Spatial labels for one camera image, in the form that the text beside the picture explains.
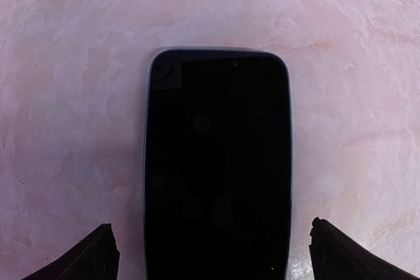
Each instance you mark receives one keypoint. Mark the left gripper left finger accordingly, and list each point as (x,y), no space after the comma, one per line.
(95,257)

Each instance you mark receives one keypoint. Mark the teal phone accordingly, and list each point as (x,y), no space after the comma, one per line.
(217,165)

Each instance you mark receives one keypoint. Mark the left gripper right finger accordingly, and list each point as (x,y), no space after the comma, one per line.
(334,255)

